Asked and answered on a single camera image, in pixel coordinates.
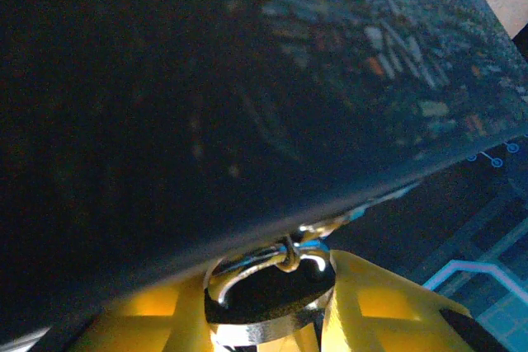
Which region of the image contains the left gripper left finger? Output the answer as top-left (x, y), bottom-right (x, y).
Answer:
top-left (72, 273), bottom-right (216, 352)

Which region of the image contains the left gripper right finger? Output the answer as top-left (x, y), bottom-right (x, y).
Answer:
top-left (320, 248), bottom-right (501, 352)

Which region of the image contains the silver and black padlock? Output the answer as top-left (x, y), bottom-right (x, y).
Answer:
top-left (203, 223), bottom-right (352, 345)

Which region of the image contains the dark painting print box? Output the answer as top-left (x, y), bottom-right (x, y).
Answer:
top-left (0, 0), bottom-right (528, 352)

